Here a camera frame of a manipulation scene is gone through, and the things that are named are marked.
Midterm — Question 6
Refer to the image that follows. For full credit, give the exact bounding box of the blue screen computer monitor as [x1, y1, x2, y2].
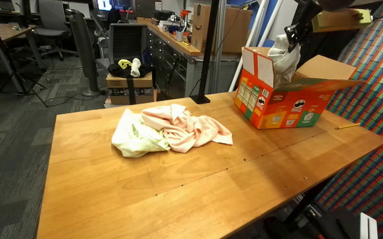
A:
[96, 0, 114, 12]

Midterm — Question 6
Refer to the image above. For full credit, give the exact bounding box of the black gear beside table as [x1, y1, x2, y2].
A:
[262, 193, 382, 239]

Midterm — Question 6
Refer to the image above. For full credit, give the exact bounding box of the yellow green small item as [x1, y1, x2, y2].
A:
[117, 58, 133, 70]

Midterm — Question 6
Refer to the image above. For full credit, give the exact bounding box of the small brown floor carton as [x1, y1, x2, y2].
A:
[105, 71, 156, 90]

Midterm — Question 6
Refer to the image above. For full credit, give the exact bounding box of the orange Pringles cardboard box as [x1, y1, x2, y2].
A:
[233, 45, 364, 130]

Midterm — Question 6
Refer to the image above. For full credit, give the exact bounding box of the grey terry cloth shirt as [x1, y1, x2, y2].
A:
[267, 33, 303, 90]

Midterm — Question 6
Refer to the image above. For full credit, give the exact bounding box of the yellow pencil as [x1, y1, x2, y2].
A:
[334, 122, 362, 131]

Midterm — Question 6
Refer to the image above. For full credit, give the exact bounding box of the wooden office desk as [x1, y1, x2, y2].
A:
[0, 22, 39, 81]

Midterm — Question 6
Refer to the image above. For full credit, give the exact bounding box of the light green shirt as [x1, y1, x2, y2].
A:
[110, 107, 172, 159]

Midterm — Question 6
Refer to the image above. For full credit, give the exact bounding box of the grey tower fan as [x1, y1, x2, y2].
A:
[69, 9, 101, 97]

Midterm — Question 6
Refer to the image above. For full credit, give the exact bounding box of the clutter of bench tools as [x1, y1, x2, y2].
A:
[157, 9, 194, 43]

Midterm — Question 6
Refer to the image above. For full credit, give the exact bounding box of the colourful woven backdrop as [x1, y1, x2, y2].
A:
[315, 0, 383, 239]

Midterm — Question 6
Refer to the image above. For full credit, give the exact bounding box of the wooden crate under carton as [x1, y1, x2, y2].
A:
[104, 86, 161, 108]

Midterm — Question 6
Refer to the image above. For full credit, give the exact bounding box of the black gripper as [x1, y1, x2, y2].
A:
[283, 0, 323, 53]

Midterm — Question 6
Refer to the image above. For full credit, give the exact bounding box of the black tripod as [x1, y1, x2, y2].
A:
[0, 0, 51, 107]

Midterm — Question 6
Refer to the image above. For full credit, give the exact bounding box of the white rolled cloth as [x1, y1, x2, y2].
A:
[129, 57, 144, 78]

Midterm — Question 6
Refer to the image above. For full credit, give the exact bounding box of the large brown cardboard box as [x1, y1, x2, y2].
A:
[190, 4, 254, 55]

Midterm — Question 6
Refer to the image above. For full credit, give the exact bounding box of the black vertical pole stand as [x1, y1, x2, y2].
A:
[189, 0, 222, 104]

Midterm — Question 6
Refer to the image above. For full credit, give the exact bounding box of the pale pink shirt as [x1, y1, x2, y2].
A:
[140, 102, 235, 154]

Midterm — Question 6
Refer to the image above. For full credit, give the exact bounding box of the white plastic pipe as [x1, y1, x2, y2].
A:
[255, 0, 286, 49]
[228, 0, 271, 93]

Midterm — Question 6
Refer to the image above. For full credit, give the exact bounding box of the grey office chair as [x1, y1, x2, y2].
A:
[33, 0, 79, 61]

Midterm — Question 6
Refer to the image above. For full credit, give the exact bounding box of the workbench cabinet with drawers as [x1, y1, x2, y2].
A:
[137, 17, 242, 98]

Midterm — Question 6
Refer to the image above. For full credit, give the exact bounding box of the black open equipment case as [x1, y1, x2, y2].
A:
[109, 22, 149, 63]

